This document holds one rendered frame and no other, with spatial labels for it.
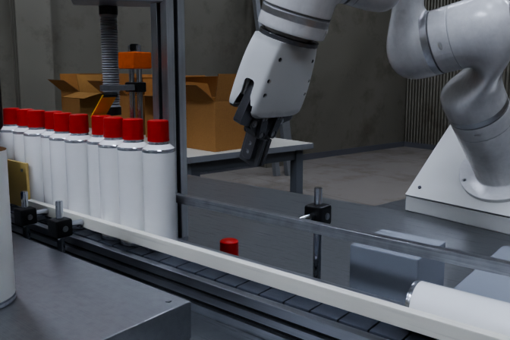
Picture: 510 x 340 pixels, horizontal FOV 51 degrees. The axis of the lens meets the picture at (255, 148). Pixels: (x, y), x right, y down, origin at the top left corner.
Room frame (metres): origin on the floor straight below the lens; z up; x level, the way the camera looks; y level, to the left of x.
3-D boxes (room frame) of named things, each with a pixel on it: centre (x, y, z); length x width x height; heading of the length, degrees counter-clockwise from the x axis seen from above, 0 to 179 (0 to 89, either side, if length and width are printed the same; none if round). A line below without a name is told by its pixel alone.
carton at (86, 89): (3.78, 1.06, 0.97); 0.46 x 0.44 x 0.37; 44
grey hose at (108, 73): (1.07, 0.28, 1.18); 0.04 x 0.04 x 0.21
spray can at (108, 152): (0.90, 0.24, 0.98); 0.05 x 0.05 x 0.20
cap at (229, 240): (0.93, 0.05, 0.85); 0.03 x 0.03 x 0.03
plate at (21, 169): (1.06, 0.48, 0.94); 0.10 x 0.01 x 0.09; 51
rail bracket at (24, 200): (0.95, 0.40, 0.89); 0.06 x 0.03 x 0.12; 141
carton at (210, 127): (2.81, 0.22, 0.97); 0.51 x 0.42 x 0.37; 134
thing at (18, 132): (1.10, 0.47, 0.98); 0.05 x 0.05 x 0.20
